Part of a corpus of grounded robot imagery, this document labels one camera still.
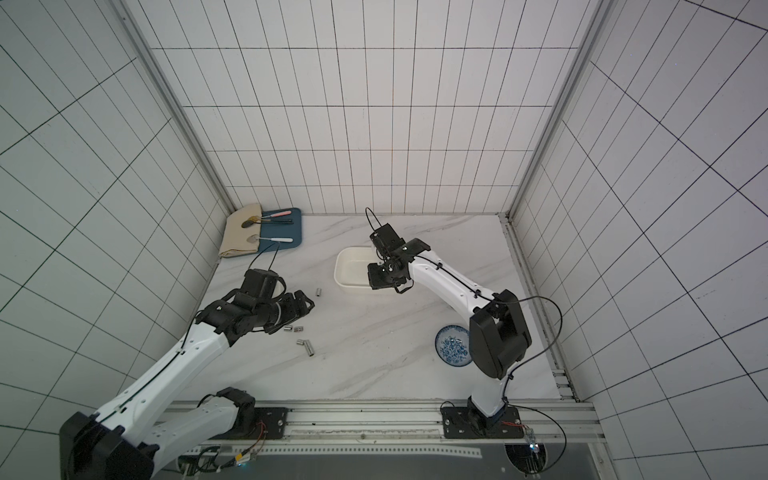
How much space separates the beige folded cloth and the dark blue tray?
25 mm

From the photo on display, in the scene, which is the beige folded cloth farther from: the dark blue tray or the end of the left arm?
the end of the left arm

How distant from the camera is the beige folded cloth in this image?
3.57 ft

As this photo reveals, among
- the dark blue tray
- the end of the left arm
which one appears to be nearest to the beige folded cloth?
the dark blue tray

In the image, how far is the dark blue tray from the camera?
1124 mm
